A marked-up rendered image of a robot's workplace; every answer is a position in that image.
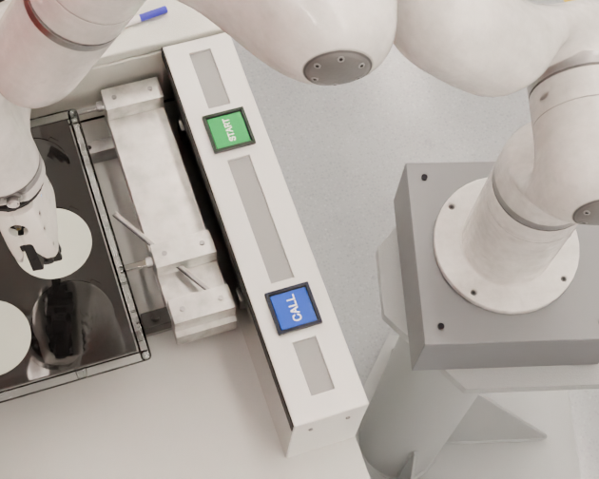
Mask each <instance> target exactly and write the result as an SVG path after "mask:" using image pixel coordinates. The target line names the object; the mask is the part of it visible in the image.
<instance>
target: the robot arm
mask: <svg viewBox="0 0 599 479"><path fill-rule="evenodd" d="M145 1H146V0H8V1H3V2H1V3H0V231H1V233H2V236H3V238H4V240H5V242H6V244H7V246H8V248H9V249H10V251H11V253H12V254H13V256H14V257H15V258H16V259H17V260H18V261H20V262H23V260H24V252H26V255H27V257H28V260H29V263H30V266H31V268H32V271H38V270H43V269H44V264H45V265H46V264H52V263H53V262H54V261H59V260H62V254H61V252H62V248H61V246H60V244H59V242H58V227H57V215H56V203H55V196H54V191H53V188H52V185H51V183H50V181H49V180H48V177H47V175H46V168H45V164H44V161H43V159H42V157H41V155H40V153H39V151H38V148H37V146H36V144H35V142H34V140H33V139H32V136H31V133H30V112H31V109H32V108H38V107H43V106H48V105H52V104H54V103H56V102H58V101H60V100H62V99H63V98H65V97H66V96H67V95H68V94H69V93H70V92H71V91H72V90H73V89H74V88H76V87H77V85H78V84H79V83H80V82H81V81H82V80H83V78H84V77H85V76H86V75H87V73H88V72H89V71H90V70H91V69H92V67H93V66H94V65H95V64H96V63H97V61H98V60H99V59H100V58H101V57H102V55H103V54H104V53H105V52H106V50H107V49H108V48H109V47H110V45H111V44H112V43H113V42H114V41H115V39H116V38H117V37H118V36H119V34H120V33H121V32H122V31H123V29H124V28H125V27H126V25H127V24H128V23H129V22H130V20H131V19H132V18H133V17H134V15H135V14H136V13H137V12H138V10H139V9H140V8H141V6H142V5H143V4H144V3H145ZM177 1H179V2H181V3H183V4H185V5H187V6H189V7H190V8H192V9H194V10H195V11H197V12H199V13H200V14H202V15H203V16H204V17H206V18H207V19H208V20H210V21H211V22H212V23H214V24H215V25H216V26H218V27H219V28H220V29H222V30H223V31H224V32H225V33H227V34H228V35H229V36H231V37H232V38H233V39H234V40H235V41H237V42H238V43H239V44H240V45H241V46H243V47H244V48H245V49H247V50H248V51H249V52H250V53H252V54H253V55H254V56H255V57H257V58H258V59H259V60H261V61H262V62H264V63H265V64H267V65H268V66H269V67H271V68H273V69H274V70H275V71H277V72H279V73H280V74H282V75H284V76H286V77H288V78H291V79H293V80H296V81H299V82H302V83H305V84H308V85H315V86H337V85H342V84H346V83H351V82H354V81H355V80H358V79H361V78H363V77H365V76H367V75H368V74H370V73H371V72H372V71H374V70H375V69H376V68H377V67H379V66H380V65H381V64H382V62H383V61H384V60H385V58H386V57H387V55H388V54H389V52H390V50H391V48H392V45H393V44H394V45H395V46H396V48H397V49H398V50H399V52H400V53H401V54H402V55H403V56H404V57H405V58H407V59H408V60H409V61H410V62H411V63H413V64H414V65H415V66H417V67H419V68H420V69H422V70H424V71H425V72H427V73H429V74H431V75H432V76H434V77H435V78H437V79H439V80H441V81H442V82H444V83H446V84H448V85H450V86H453V87H456V88H458V89H460V90H463V91H465V92H468V93H471V94H473V95H477V96H482V97H492V98H493V97H502V96H507V95H510V94H513V93H515V92H517V91H519V90H521V89H523V88H525V87H526V88H527V91H528V97H529V106H530V113H531V122H529V123H527V124H525V125H523V126H522V127H520V128H519V129H518V130H517V131H515V132H514V133H513V135H512V136H511V137H510V138H509V139H508V141H507V142H506V144H505V145H504V147H503V149H502V150H501V152H500V154H499V156H498V158H497V160H496V162H495V164H494V166H493V169H492V171H491V173H490V175H489V177H488V178H484V179H479V180H476V181H474V182H470V183H467V184H466V185H464V186H463V187H461V188H459V189H458V190H456V191H455V192H454V193H453V194H452V195H451V196H450V197H449V198H448V199H447V201H446V202H445V204H444V205H443V207H442V208H441V210H440V213H439V215H438V217H437V219H436V222H435V230H434V243H433V245H434V250H435V258H436V261H437V264H438V267H439V269H440V271H441V272H442V274H443V276H444V278H445V279H446V280H447V281H448V282H449V283H450V285H451V286H452V287H453V288H454V289H455V290H456V291H457V292H458V293H459V294H460V295H461V296H462V297H464V298H465V299H467V300H469V301H470V302H471V303H472V304H474V305H476V306H478V307H481V308H483V309H485V310H488V311H492V312H496V313H499V314H508V315H516V314H525V313H529V312H533V311H537V310H539V309H541V308H543V307H545V306H548V305H549V304H551V303H552V302H553V301H555V300H556V299H558V298H559V297H560V296H561V295H562V293H563V292H564V291H565V290H566V289H567V288H568V286H569V285H570V283H571V281H572V279H573V277H574V275H575V272H576V270H577V267H578V261H579V240H578V236H577V232H576V227H577V226H578V224H586V225H599V1H598V0H573V1H568V2H563V3H557V4H547V5H546V4H535V3H532V2H529V1H527V0H177Z"/></svg>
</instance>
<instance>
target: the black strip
mask: <svg viewBox="0 0 599 479"><path fill-rule="evenodd" d="M162 58H163V61H164V65H165V68H166V71H167V74H168V77H169V80H170V83H171V85H172V87H173V90H174V93H175V96H176V99H177V102H178V105H179V108H180V111H181V112H182V115H183V118H184V123H185V126H186V129H187V132H188V135H189V137H190V140H191V142H192V145H193V148H194V151H195V154H196V157H197V160H198V162H199V165H200V168H201V171H202V173H203V178H204V181H205V184H206V187H207V189H208V192H209V195H210V198H211V200H212V203H213V206H214V209H215V212H216V214H217V217H218V220H219V223H220V226H221V229H222V233H223V236H224V238H225V241H226V244H227V247H228V250H229V253H230V256H231V258H232V261H233V263H234V266H235V269H236V272H237V275H238V278H239V281H240V284H241V287H242V290H243V293H244V296H245V299H246V302H247V305H248V308H249V311H250V313H251V316H252V318H253V321H254V324H255V327H256V330H257V333H258V336H259V338H260V341H261V346H262V348H263V351H264V354H265V357H266V360H267V362H268V365H269V368H270V371H271V374H272V376H273V379H274V382H275V385H276V387H277V390H278V393H279V396H280V401H281V404H282V406H283V409H284V412H285V414H286V417H287V420H288V423H289V426H290V429H291V431H293V428H294V424H293V422H292V419H291V416H290V413H289V411H288V408H287V405H286V402H285V400H284V397H283V394H282V391H281V388H280V383H279V381H278V379H277V376H276V373H275V370H274V367H273V364H272V361H271V358H270V355H269V353H268V351H267V348H266V345H265V342H264V339H263V336H262V333H261V329H260V326H259V323H258V321H257V318H256V315H255V312H254V310H253V307H252V304H251V301H250V298H249V295H248V293H247V290H246V288H245V285H244V282H243V279H242V274H241V271H240V268H239V266H238V263H237V261H236V258H235V255H234V252H233V249H232V246H231V244H230V241H229V238H228V236H227V233H226V230H225V227H224V224H223V221H222V217H221V214H220V211H219V208H218V205H217V203H216V200H215V198H214V195H213V192H212V189H211V186H210V183H209V180H208V178H207V176H206V173H205V170H204V167H203V162H202V159H201V156H200V154H199V151H198V148H197V146H196V143H195V140H194V137H193V134H192V132H191V129H190V126H189V123H188V120H187V118H186V115H185V112H184V108H183V105H182V102H181V99H180V96H179V93H178V90H177V88H176V86H175V83H174V80H173V77H172V74H171V71H170V68H169V65H168V63H167V61H166V58H165V55H164V50H163V48H162Z"/></svg>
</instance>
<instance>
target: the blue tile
mask: <svg viewBox="0 0 599 479"><path fill-rule="evenodd" d="M270 300H271V303H272V306H273V309H274V312H275V315H276V317H277V320H278V323H279V325H280V329H281V330H282V331H283V330H286V329H289V328H293V327H296V326H300V325H302V324H305V323H309V322H312V321H316V320H317V317H316V314H315V311H314V309H313V306H312V303H311V301H310V298H309V296H308V294H307V291H306V288H305V287H302V288H299V289H296V290H292V291H289V292H285V293H282V294H278V295H275V296H272V297H270Z"/></svg>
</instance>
